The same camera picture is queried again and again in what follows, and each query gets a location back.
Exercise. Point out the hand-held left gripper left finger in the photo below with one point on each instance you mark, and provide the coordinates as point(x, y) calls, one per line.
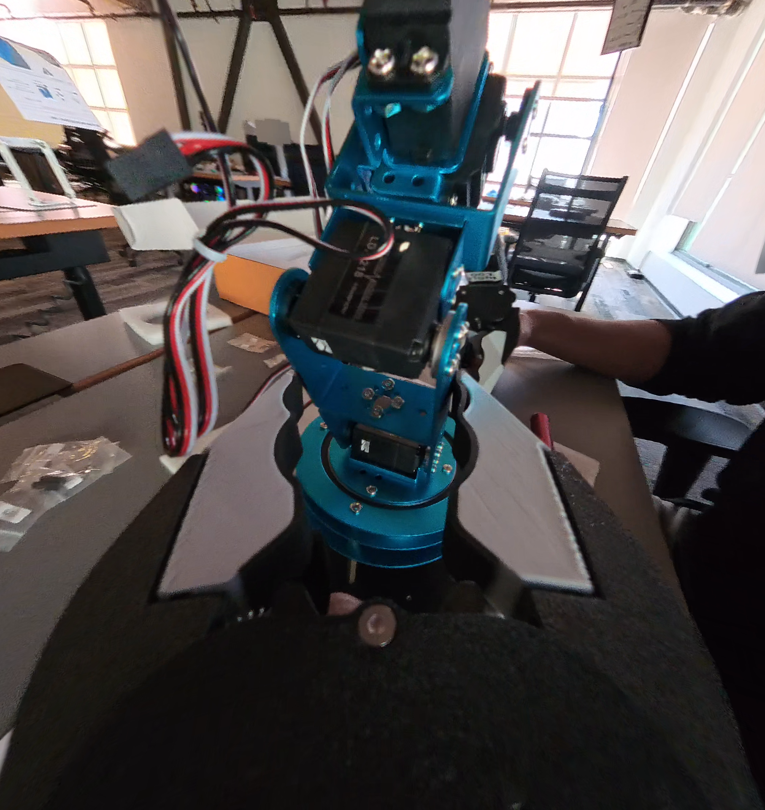
point(230, 500)

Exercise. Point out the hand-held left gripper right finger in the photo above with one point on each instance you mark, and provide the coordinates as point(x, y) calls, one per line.
point(515, 493)

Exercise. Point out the red electric screwdriver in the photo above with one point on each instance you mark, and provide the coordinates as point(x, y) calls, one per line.
point(540, 430)

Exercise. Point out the blue toy robot arm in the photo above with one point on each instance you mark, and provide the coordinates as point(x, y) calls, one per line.
point(357, 392)

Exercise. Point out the person's right forearm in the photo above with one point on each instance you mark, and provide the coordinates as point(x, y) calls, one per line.
point(597, 342)

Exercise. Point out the black office chair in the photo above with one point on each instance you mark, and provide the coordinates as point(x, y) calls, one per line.
point(563, 253)

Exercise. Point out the clear bag of parts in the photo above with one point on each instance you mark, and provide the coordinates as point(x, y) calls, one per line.
point(6, 522)
point(59, 465)

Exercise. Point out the white foam with oval hole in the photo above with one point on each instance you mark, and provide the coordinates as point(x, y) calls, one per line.
point(154, 323)

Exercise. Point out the orange cardboard box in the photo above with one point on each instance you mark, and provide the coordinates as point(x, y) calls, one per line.
point(255, 285)

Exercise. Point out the person's torso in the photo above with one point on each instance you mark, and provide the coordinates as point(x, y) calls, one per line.
point(737, 569)

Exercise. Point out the black glossy panel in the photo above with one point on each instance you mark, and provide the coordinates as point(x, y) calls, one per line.
point(15, 392)

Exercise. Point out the large window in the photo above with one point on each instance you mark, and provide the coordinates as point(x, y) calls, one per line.
point(566, 76)

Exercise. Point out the white foam block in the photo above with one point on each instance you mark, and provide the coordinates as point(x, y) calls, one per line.
point(157, 224)

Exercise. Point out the hanging paper sign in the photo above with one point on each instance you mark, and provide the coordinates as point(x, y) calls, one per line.
point(626, 25)

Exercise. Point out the wooden table with black legs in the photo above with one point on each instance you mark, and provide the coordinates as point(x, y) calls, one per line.
point(40, 218)

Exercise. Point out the white stand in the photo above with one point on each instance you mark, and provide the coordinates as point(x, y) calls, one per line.
point(58, 171)

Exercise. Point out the white info sheet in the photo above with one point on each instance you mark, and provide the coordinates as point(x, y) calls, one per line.
point(40, 82)

